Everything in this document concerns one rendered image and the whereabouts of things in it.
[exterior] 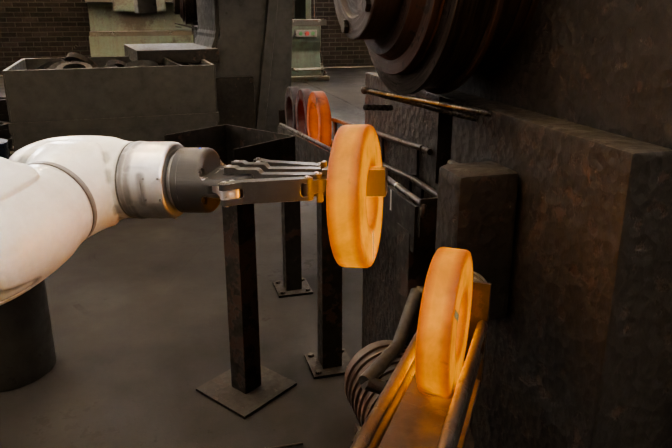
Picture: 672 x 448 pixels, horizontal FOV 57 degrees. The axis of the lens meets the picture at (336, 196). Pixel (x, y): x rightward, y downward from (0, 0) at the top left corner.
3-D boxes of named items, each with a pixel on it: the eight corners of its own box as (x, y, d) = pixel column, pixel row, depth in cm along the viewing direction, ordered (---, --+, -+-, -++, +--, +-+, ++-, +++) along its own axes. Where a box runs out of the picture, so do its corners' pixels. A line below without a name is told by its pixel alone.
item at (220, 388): (237, 354, 193) (225, 124, 172) (300, 385, 177) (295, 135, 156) (183, 383, 178) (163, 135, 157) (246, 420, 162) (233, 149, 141)
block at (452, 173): (488, 297, 105) (499, 158, 98) (513, 319, 98) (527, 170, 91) (429, 305, 102) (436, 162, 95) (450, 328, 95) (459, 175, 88)
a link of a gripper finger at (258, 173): (226, 164, 70) (221, 167, 69) (322, 165, 68) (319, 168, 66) (229, 197, 71) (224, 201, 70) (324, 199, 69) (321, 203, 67)
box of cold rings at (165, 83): (202, 164, 427) (195, 46, 405) (223, 198, 352) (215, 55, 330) (38, 178, 394) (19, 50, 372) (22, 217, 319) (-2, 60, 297)
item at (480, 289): (484, 368, 75) (491, 282, 73) (483, 370, 74) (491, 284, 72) (423, 357, 77) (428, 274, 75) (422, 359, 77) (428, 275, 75)
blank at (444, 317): (459, 401, 71) (430, 395, 72) (477, 268, 75) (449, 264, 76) (441, 396, 57) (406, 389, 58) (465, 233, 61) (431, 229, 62)
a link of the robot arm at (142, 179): (122, 229, 70) (171, 230, 69) (110, 150, 68) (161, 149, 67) (159, 205, 79) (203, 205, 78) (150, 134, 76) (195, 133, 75)
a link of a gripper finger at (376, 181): (322, 167, 69) (321, 169, 68) (386, 168, 67) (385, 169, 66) (324, 194, 69) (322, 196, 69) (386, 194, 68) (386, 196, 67)
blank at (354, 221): (382, 121, 74) (355, 121, 75) (356, 129, 60) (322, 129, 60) (384, 247, 77) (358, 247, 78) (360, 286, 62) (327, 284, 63)
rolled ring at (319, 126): (305, 93, 190) (315, 92, 191) (308, 153, 193) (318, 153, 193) (318, 90, 173) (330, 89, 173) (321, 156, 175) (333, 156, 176)
